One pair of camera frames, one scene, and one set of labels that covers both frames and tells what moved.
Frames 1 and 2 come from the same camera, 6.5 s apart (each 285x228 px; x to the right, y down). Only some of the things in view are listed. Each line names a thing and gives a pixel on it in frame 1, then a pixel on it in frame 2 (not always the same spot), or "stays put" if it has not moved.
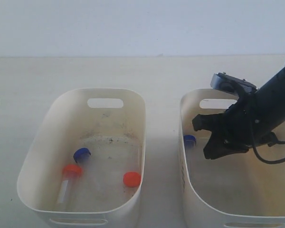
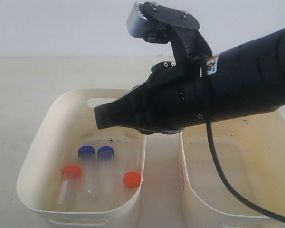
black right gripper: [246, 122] → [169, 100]
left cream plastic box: [84, 166] stays put
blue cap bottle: [190, 142] → [106, 155]
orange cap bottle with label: [68, 191] stays put
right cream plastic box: [235, 190] stays put
